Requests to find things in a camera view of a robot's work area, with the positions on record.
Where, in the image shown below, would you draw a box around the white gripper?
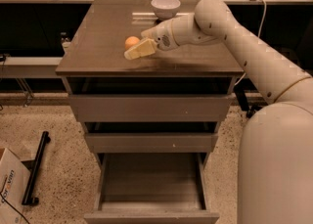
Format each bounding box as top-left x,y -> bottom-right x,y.
124,20 -> 178,60

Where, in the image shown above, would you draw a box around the orange fruit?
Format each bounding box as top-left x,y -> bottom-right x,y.
125,36 -> 140,50

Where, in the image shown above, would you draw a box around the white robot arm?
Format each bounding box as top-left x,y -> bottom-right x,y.
124,0 -> 313,224

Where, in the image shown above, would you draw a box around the grey drawer cabinet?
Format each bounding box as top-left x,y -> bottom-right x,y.
55,0 -> 245,224

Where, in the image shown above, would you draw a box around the grey top drawer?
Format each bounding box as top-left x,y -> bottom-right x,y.
68,94 -> 233,122

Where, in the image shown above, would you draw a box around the grey drawer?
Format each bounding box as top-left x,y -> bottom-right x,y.
85,122 -> 218,154
84,153 -> 219,224
68,94 -> 233,122

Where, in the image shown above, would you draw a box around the grey middle drawer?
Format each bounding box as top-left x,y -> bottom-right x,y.
85,122 -> 218,154

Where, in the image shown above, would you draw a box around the grey bottom drawer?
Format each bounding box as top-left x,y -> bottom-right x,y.
84,153 -> 219,224

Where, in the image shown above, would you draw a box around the white ceramic bowl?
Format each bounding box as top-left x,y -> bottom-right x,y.
151,0 -> 181,20

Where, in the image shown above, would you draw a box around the small clear bottle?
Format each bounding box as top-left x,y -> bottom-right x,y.
61,32 -> 71,52

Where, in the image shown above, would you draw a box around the black metal bar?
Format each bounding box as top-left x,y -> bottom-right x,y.
22,131 -> 51,205

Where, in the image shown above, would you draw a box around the white cardboard box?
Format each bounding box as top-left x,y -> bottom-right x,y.
0,148 -> 30,224

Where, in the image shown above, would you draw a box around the white cable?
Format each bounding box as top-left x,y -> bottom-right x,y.
233,0 -> 268,87

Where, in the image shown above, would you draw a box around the black cable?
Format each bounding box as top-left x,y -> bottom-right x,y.
0,198 -> 27,224

